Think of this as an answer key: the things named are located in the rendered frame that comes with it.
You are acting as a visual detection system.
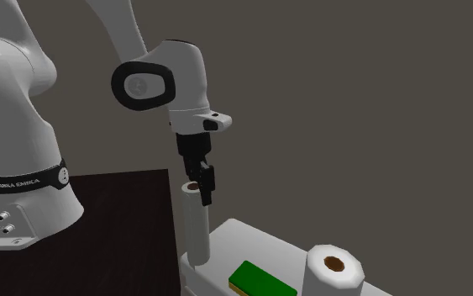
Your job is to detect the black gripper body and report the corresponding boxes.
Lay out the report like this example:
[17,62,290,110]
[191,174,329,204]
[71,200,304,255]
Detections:
[175,131,213,164]

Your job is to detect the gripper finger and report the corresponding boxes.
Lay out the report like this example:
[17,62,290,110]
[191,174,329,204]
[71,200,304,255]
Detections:
[181,158,201,184]
[197,160,216,207]

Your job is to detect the tall white paper roll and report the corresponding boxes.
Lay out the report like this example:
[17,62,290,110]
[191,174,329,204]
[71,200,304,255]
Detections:
[181,180,212,267]

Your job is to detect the white toilet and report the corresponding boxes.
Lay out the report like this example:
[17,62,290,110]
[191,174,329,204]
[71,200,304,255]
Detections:
[178,218,393,296]

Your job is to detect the dark robot stand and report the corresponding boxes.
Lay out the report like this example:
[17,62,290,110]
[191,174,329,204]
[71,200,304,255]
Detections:
[0,168,182,296]

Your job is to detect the green sponge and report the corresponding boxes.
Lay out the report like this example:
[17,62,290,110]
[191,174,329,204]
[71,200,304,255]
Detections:
[228,259,299,296]

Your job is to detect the wide white paper roll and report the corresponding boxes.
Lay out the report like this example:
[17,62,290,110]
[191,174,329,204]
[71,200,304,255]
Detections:
[301,244,365,296]

